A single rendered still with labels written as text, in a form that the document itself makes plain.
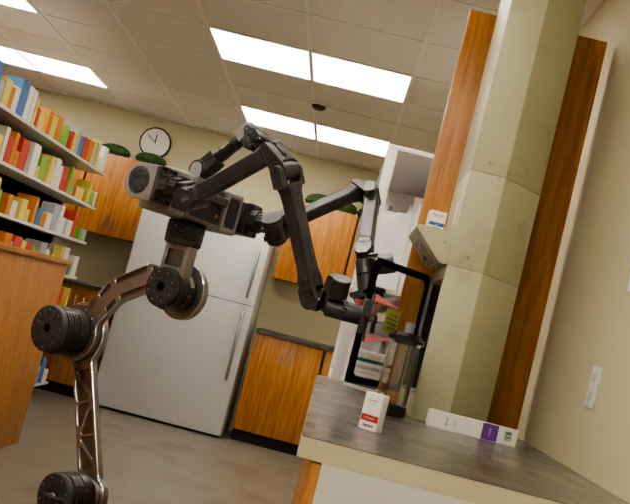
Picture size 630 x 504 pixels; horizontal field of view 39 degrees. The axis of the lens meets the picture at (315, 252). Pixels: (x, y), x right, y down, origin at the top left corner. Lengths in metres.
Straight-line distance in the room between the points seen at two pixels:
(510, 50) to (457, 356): 0.95
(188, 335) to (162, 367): 0.35
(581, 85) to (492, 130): 0.58
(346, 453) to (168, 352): 6.08
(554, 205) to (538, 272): 0.24
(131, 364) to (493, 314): 5.29
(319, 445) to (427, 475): 0.20
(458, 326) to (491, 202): 0.39
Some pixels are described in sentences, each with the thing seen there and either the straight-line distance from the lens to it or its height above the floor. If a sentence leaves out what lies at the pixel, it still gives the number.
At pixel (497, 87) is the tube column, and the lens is 2.83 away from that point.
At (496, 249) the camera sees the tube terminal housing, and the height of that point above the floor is 1.49.
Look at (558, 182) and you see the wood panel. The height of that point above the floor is 1.82.
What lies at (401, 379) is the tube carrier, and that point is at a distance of 2.56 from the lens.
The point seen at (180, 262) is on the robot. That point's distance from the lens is 3.14.
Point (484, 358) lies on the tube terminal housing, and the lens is 2.80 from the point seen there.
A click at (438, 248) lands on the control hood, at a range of 2.71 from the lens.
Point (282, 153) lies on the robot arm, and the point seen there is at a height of 1.60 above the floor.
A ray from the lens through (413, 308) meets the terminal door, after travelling 2.96.
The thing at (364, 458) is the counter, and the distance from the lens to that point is 1.66.
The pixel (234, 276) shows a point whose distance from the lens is 7.62.
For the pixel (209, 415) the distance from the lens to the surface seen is 7.67.
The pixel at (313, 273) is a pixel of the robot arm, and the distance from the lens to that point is 2.59.
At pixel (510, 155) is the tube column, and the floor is 1.78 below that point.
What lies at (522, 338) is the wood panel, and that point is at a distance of 3.12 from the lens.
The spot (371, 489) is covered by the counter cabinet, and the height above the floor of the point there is 0.88.
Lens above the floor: 1.14
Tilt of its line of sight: 4 degrees up
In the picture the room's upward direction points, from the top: 14 degrees clockwise
